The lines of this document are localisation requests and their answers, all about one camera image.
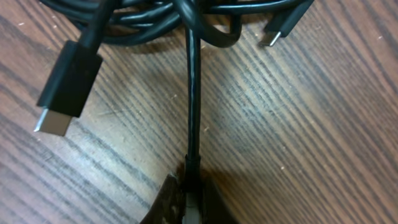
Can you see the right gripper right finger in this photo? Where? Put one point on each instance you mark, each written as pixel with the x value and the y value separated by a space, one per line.
pixel 215 209

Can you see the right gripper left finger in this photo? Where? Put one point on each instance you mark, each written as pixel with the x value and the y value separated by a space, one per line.
pixel 168 206

